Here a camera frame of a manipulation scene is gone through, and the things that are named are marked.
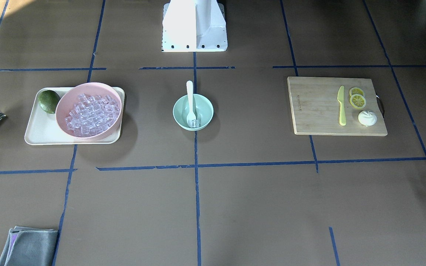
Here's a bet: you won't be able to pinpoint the white plastic spoon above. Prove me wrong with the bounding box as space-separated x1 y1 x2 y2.
186 81 197 128

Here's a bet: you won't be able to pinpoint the mint green bowl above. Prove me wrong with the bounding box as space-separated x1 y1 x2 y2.
172 94 214 131

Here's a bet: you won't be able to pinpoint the clear ice cubes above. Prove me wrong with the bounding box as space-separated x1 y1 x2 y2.
64 93 121 137

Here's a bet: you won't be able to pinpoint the pink bowl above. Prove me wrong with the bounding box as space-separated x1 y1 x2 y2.
55 82 125 143

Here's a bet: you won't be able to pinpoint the white steamed bun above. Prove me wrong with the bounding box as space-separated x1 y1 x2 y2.
358 110 378 127

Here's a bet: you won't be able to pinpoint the lower lemon slice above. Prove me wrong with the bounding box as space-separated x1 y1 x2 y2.
350 94 367 109

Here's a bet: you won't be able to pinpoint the lemon slice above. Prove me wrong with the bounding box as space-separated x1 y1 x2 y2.
349 86 365 97
350 94 367 109

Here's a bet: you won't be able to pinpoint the upper lemon slice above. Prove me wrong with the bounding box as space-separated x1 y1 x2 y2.
349 86 365 97

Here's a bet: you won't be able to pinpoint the yellow plastic knife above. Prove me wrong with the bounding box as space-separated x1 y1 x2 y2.
337 85 346 126

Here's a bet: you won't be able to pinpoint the bamboo cutting board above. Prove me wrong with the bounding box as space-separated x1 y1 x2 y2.
287 77 388 136

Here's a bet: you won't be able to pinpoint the green lime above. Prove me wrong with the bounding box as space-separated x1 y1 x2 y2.
37 90 61 114

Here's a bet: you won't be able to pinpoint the beige plastic tray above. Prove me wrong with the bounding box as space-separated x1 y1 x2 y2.
25 86 123 145

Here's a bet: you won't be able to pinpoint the folded grey cloth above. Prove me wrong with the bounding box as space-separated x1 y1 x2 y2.
0 226 58 266

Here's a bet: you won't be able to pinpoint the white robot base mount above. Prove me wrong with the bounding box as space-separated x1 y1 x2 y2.
161 0 228 52

